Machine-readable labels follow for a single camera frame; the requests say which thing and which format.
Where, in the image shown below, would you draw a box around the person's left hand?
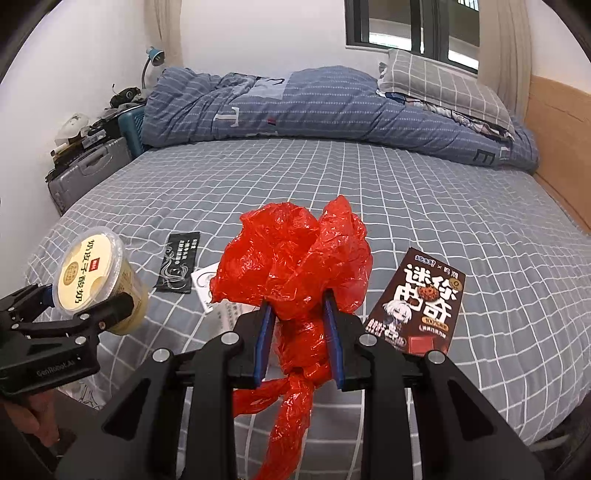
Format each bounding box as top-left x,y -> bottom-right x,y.
0,392 -> 61,448

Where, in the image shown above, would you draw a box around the dark flat boxes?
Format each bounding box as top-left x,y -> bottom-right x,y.
48,117 -> 121,171

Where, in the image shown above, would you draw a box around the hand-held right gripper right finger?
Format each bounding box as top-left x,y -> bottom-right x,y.
323,298 -> 546,480

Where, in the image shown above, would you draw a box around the yellow yogurt cup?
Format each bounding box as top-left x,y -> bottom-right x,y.
53,227 -> 151,335

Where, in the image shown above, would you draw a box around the wooden headboard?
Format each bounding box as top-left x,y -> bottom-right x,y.
524,74 -> 591,232

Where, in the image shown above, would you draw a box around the grey checked pillow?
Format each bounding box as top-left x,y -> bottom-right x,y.
378,48 -> 515,139

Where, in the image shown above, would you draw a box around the dark clutter pile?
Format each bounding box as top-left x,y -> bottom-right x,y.
108,85 -> 144,109

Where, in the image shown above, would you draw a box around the white earphone box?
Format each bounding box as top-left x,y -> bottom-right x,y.
191,261 -> 247,334

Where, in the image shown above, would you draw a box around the black sachet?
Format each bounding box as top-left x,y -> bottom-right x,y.
154,231 -> 201,294

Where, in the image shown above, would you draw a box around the brown cookie box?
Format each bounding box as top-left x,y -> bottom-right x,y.
364,247 -> 466,356

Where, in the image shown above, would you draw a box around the dark framed window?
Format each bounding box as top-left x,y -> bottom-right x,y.
344,0 -> 481,75

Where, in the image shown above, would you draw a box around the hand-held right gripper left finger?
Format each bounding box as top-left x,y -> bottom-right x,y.
55,305 -> 275,480

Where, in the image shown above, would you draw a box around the white cable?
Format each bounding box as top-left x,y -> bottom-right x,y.
531,431 -> 583,455

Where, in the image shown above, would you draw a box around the bed with grey checked sheet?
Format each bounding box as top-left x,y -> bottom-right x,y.
25,138 -> 591,446

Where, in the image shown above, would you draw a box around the grey suitcase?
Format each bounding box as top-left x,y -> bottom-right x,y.
46,136 -> 134,215

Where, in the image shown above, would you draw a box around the beige curtain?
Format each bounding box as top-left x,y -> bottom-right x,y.
475,0 -> 529,125
143,0 -> 185,93

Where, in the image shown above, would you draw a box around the teal suitcase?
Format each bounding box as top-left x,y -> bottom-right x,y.
117,104 -> 148,155

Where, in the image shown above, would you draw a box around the red plastic bag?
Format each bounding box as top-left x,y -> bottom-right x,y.
210,195 -> 374,480

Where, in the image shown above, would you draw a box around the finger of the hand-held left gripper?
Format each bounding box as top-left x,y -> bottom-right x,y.
11,292 -> 134,344
0,284 -> 54,324

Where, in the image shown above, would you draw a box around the blue striped duvet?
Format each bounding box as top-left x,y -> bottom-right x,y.
141,66 -> 540,174

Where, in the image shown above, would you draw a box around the blue desk lamp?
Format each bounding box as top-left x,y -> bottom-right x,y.
141,46 -> 167,93

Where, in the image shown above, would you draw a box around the white moulded plastic item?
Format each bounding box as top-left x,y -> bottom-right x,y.
55,113 -> 90,144

